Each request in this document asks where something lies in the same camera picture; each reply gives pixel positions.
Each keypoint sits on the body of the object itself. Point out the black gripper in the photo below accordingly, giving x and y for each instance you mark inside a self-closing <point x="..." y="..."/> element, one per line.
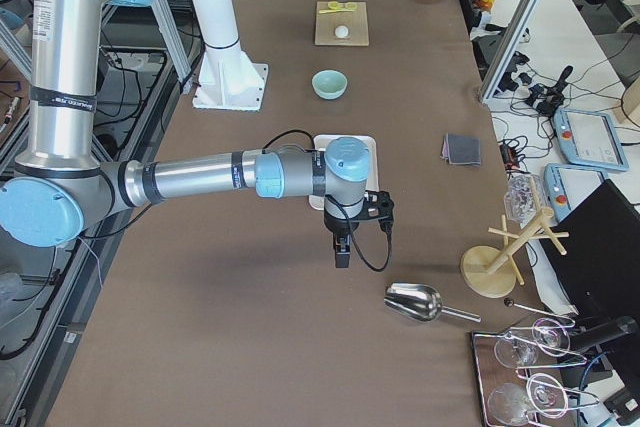
<point x="336" y="225"/>

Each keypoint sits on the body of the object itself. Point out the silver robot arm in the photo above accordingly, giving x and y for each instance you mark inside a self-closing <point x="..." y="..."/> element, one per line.
<point x="60" y="189"/>

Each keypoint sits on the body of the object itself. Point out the light green bowl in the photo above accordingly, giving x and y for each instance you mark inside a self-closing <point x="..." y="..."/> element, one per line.
<point x="329" y="84"/>

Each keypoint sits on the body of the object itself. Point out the white rabbit tray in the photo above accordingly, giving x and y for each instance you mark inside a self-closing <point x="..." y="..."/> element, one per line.
<point x="321" y="141"/>

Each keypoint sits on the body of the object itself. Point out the metal scoop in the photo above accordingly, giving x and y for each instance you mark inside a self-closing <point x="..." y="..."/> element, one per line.
<point x="422" y="302"/>

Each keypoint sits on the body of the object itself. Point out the folded grey cloth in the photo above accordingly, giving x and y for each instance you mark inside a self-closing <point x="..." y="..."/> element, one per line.
<point x="461" y="150"/>

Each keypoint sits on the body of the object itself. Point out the wooden mug tree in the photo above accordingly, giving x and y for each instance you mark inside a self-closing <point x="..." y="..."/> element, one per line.
<point x="493" y="273"/>

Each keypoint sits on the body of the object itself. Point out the glass dish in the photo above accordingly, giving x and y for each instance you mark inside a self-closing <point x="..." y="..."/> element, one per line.
<point x="525" y="195"/>

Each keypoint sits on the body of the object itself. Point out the white pillar with base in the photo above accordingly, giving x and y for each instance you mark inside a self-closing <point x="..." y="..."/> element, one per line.
<point x="228" y="79"/>

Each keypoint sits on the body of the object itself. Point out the wooden cutting board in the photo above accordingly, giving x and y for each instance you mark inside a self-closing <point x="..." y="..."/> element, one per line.
<point x="356" y="21"/>

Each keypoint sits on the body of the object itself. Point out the black tray with glasses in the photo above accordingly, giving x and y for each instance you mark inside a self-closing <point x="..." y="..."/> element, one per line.
<point x="518" y="374"/>

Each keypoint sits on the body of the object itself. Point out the lower blue teach pendant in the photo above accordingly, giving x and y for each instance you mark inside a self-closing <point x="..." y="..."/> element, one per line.
<point x="569" y="185"/>

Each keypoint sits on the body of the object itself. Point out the blue teach pendant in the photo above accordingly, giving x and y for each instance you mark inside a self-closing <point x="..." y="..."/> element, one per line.
<point x="569" y="185"/>
<point x="589" y="139"/>

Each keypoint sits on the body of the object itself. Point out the upper blue teach pendant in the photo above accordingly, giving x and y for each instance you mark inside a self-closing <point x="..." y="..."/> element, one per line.
<point x="589" y="139"/>

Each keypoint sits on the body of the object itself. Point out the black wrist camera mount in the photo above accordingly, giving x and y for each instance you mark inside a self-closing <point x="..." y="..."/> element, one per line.
<point x="377" y="206"/>

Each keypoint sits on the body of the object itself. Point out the aluminium frame post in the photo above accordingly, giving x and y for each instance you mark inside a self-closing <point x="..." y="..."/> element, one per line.
<point x="506" y="49"/>

